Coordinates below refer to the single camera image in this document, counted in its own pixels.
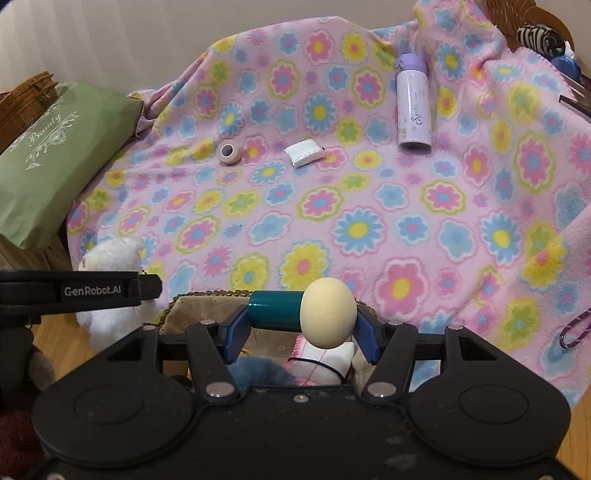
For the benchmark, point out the beige tape roll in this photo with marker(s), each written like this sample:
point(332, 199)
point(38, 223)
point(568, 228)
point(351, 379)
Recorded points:
point(238, 155)

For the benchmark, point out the white packet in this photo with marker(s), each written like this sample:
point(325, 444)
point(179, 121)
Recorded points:
point(302, 153)

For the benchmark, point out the brown wicker basket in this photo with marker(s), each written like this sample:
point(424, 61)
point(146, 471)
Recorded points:
point(27, 99)

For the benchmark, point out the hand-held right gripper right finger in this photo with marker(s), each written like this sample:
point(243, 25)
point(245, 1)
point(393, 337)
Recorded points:
point(369, 337)

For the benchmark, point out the blue plastic thing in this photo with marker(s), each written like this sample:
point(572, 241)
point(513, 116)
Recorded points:
point(565, 64)

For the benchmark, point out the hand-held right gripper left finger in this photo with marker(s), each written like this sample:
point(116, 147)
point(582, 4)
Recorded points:
point(235, 337)

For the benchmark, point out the pink floral fleece blanket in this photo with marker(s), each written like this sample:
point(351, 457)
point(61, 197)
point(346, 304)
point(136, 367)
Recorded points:
point(369, 207)

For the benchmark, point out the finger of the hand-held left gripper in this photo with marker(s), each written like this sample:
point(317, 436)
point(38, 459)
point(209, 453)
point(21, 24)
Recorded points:
point(151, 287)

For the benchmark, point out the teal shaker with cream head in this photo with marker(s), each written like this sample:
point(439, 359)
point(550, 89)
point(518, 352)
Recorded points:
point(328, 314)

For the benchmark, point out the brown wicker chair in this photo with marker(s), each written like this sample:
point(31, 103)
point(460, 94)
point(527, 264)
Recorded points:
point(503, 23)

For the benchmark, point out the green embroidered pillow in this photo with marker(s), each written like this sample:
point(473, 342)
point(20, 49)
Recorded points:
point(60, 161)

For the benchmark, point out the zebra print cloth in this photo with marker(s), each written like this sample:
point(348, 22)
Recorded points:
point(535, 39)

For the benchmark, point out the blue fluffy toy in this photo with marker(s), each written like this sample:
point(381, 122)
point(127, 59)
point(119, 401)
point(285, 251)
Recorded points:
point(258, 371)

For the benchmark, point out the white plush toy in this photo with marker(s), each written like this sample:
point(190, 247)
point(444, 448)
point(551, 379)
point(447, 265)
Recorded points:
point(115, 258)

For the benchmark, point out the purple and white bottle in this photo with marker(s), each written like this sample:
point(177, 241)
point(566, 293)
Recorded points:
point(413, 106)

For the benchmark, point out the woven basket with beige liner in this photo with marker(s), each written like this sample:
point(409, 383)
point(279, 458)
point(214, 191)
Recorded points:
point(194, 314)

